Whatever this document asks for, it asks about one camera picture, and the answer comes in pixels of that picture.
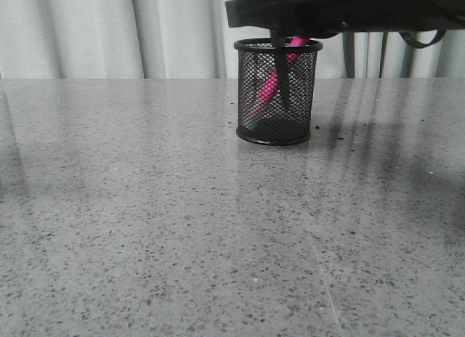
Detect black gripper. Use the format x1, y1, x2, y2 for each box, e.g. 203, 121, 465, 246
225, 0, 464, 38

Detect grey orange scissors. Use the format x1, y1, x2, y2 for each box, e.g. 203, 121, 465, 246
270, 31, 291, 109

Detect pink pen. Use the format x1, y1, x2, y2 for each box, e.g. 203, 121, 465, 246
252, 53, 299, 118

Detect black mesh pen cup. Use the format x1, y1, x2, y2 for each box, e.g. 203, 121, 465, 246
234, 36, 323, 146

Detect grey curtain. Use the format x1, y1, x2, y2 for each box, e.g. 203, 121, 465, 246
1, 0, 464, 79

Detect black cable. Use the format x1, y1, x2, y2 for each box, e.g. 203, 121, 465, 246
397, 28, 448, 48

